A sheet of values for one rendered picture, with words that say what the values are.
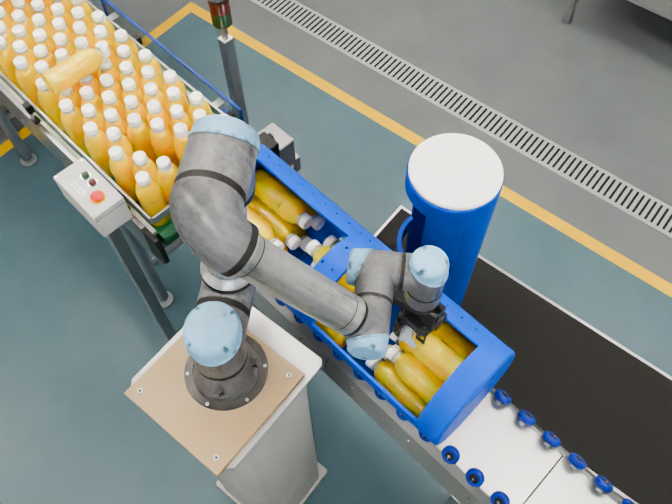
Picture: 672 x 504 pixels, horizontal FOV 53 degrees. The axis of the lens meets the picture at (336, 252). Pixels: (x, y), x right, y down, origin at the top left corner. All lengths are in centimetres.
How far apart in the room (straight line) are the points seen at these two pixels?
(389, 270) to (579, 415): 156
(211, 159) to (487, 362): 78
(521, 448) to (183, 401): 83
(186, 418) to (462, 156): 108
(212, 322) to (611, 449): 175
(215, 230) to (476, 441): 100
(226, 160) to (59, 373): 206
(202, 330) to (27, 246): 207
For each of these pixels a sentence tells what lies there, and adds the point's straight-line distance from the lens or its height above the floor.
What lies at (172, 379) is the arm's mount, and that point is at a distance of 159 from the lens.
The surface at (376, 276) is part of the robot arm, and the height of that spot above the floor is 150.
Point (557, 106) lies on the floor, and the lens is 371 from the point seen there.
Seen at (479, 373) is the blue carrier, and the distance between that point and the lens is 150.
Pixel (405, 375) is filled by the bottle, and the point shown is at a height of 113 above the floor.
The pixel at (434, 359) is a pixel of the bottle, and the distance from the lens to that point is 154.
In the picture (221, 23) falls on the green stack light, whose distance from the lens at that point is 221.
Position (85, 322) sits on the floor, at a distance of 307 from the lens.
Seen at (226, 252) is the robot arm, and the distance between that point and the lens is 103.
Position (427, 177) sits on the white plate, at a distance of 198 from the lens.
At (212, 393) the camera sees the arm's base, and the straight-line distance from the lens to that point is 152.
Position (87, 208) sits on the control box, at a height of 110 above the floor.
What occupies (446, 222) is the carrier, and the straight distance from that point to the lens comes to 198.
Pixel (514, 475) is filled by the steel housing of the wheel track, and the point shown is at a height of 93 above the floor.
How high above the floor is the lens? 262
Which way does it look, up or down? 60 degrees down
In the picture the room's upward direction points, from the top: 1 degrees counter-clockwise
